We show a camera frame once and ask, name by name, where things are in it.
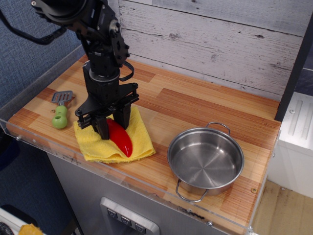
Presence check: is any green handled toy spatula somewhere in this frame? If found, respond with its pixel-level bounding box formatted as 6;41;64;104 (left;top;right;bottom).
51;91;73;129

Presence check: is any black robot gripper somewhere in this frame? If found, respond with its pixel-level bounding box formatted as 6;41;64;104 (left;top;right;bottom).
75;62;139;140

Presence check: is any yellow folded towel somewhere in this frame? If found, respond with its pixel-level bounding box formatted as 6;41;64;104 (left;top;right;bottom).
73;106;156;163

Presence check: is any red toy chili pepper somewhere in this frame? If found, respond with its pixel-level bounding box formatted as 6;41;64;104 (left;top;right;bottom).
107;119;133;158

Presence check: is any steel pot with handles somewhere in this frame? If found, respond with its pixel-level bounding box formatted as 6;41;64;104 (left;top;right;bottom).
167;122;245;203

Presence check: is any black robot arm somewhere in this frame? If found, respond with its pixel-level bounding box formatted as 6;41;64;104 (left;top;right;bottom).
0;0;139;140

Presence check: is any white ribbed appliance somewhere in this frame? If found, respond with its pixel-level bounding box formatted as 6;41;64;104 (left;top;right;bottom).
268;92;313;198

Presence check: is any yellow cloth bottom corner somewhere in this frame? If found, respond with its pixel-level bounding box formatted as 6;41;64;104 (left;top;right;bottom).
18;224;44;235

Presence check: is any silver toy fridge cabinet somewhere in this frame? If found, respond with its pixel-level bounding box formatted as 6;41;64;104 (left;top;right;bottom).
47;153;235;235

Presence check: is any silver dispenser button panel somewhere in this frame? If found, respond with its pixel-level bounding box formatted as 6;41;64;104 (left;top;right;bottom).
100;197;160;235

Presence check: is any black vertical post right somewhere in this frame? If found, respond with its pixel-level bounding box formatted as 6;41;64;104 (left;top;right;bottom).
274;15;313;121

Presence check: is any clear acrylic table guard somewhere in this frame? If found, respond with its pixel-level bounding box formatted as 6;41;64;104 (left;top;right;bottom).
0;48;280;235

